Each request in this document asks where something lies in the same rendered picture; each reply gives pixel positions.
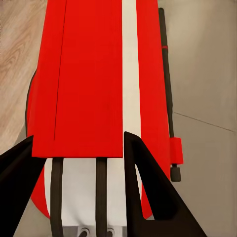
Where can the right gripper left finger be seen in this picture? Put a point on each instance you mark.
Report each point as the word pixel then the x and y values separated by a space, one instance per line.
pixel 19 173

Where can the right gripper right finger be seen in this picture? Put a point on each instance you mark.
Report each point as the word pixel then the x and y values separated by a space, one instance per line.
pixel 172 218

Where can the radio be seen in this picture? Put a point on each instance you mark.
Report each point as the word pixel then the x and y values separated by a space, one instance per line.
pixel 103 70

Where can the coffee table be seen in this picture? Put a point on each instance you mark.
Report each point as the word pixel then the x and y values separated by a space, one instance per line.
pixel 202 56

